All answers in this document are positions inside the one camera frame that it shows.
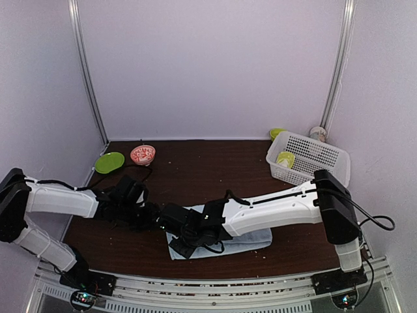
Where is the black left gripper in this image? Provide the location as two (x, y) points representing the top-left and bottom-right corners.
(118, 201), (161, 232)

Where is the green plate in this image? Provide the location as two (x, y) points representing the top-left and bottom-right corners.
(94, 152), (125, 174)

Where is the left aluminium frame post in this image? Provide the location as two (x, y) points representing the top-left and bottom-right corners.
(68, 0), (109, 145)

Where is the red white patterned bowl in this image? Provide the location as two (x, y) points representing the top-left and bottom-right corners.
(130, 145), (156, 166)

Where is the green bowl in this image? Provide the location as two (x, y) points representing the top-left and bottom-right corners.
(269, 128), (286, 142)

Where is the green white patterned towel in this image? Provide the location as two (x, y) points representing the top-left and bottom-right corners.
(276, 151), (295, 169)

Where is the right aluminium frame post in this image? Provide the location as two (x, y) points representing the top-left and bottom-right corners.
(320, 0), (356, 137)

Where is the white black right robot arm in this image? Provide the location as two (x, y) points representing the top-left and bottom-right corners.
(160, 170), (367, 294)

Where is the white perforated plastic basket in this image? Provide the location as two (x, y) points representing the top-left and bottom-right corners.
(266, 131), (351, 187)

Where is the aluminium frame post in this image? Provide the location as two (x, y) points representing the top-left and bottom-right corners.
(320, 0), (356, 137)
(68, 0), (109, 145)

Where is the light blue towel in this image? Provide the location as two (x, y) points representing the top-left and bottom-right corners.
(165, 205), (273, 260)

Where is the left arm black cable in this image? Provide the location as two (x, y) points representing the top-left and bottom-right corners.
(12, 164), (154, 193)

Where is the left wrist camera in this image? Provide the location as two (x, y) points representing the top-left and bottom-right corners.
(113, 175), (149, 205)

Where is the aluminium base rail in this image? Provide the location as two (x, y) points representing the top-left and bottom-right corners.
(25, 256), (401, 313)

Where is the beige cup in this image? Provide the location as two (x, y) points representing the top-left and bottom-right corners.
(309, 126), (327, 142)

